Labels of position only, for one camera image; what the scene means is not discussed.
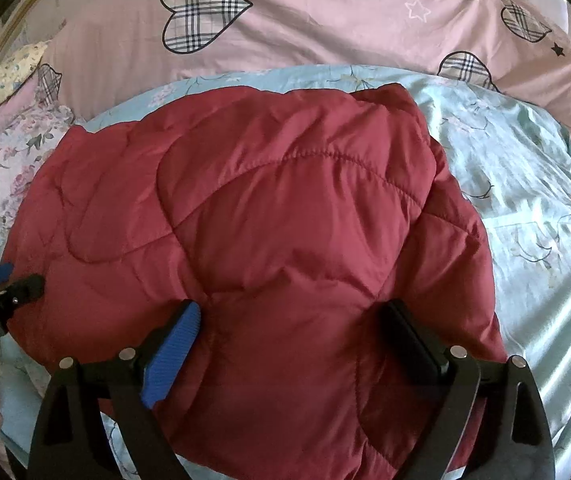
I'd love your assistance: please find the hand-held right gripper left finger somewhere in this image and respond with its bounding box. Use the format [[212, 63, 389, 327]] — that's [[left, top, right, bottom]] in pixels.
[[28, 300, 202, 480]]

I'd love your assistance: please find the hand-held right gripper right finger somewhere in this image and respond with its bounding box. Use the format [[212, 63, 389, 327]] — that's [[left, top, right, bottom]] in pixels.
[[379, 299, 557, 480]]

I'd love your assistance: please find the red padded jacket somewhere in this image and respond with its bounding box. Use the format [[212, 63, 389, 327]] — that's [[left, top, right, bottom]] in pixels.
[[3, 82, 512, 480]]

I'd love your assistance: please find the pink floral cloth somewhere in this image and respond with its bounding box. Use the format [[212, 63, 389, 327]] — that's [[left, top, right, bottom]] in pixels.
[[0, 79, 87, 273]]

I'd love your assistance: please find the light blue floral bedsheet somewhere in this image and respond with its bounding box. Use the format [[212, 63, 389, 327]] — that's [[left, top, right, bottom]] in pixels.
[[0, 64, 571, 480]]

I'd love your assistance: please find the yellow floral pillow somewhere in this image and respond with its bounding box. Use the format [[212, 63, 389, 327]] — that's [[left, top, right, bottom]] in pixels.
[[0, 41, 49, 132]]

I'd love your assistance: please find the pink pillow with plaid hearts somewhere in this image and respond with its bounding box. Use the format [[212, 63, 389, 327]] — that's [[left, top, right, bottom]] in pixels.
[[16, 0, 571, 167]]

